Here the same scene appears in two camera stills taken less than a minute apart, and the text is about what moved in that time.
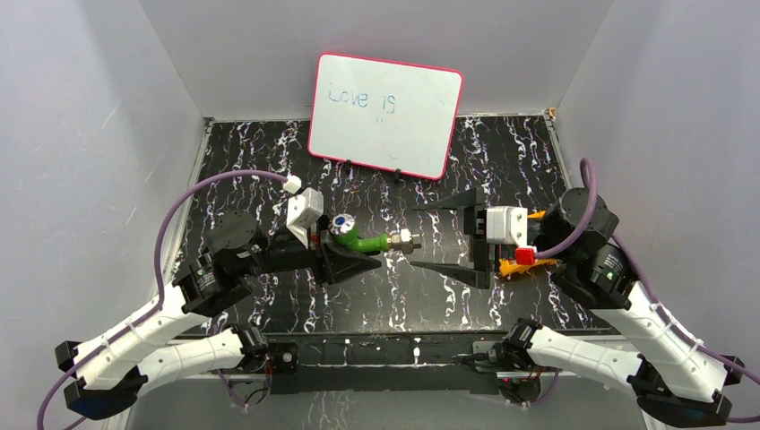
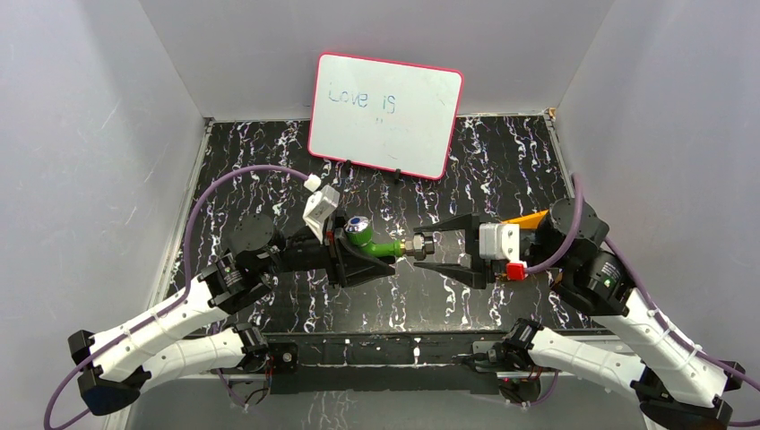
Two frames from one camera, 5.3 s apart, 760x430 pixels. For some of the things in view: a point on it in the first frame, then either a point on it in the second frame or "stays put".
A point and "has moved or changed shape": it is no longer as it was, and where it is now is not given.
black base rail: x=379 y=362 stays put
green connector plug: x=343 y=227 has moved or changed shape
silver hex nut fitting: x=403 y=241 to x=419 y=246
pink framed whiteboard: x=384 y=115 stays put
